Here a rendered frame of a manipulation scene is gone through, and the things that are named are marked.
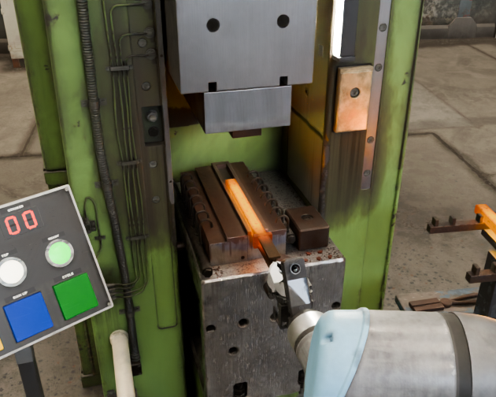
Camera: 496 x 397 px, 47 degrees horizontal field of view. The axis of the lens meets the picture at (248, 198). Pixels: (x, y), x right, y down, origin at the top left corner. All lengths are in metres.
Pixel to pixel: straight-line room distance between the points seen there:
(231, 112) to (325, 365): 0.81
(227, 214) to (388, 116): 0.51
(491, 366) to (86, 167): 1.08
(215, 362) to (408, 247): 1.92
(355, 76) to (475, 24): 6.82
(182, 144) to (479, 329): 1.34
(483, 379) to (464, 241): 2.88
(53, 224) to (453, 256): 2.45
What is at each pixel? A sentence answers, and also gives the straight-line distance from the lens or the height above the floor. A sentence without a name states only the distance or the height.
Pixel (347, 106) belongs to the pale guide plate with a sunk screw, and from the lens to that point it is 1.52.
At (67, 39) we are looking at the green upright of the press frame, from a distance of 1.34.
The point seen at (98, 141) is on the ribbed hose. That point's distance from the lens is 1.39.
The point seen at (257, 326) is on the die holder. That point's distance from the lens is 1.54.
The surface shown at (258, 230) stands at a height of 1.01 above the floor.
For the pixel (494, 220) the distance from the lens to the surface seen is 1.57.
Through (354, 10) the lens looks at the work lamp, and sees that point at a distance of 1.44.
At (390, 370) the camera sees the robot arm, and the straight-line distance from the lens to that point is 0.57.
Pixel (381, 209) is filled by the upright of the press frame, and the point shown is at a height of 0.91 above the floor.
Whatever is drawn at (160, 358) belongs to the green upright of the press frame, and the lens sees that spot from 1.81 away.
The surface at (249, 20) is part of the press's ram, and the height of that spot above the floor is 1.51.
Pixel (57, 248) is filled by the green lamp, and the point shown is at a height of 1.10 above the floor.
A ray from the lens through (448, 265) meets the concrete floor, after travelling 3.22.
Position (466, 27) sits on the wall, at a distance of 8.23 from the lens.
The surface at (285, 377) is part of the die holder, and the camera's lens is 1.70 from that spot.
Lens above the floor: 1.75
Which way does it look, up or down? 29 degrees down
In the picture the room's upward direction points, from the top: straight up
